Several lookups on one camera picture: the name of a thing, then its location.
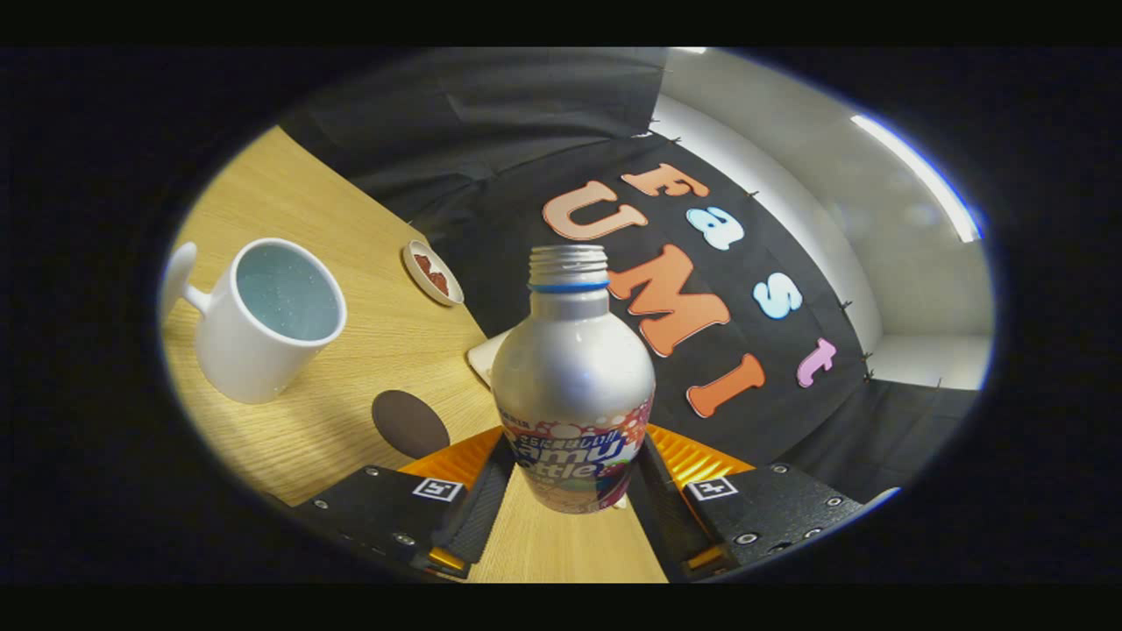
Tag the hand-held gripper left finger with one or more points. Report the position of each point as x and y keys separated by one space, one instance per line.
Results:
x=484 y=517

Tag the small white round plate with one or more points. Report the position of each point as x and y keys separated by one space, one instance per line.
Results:
x=419 y=282

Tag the wooden table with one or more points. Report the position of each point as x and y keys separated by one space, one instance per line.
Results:
x=368 y=350

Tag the white toaster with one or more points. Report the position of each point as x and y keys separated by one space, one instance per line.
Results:
x=486 y=359

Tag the white cup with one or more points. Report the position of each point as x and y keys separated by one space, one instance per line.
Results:
x=237 y=350

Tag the dark brown round coaster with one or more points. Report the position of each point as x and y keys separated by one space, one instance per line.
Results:
x=410 y=425

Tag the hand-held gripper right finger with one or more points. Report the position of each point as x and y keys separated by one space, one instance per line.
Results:
x=657 y=517

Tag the silver juice bottle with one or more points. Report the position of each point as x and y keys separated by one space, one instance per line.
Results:
x=570 y=377

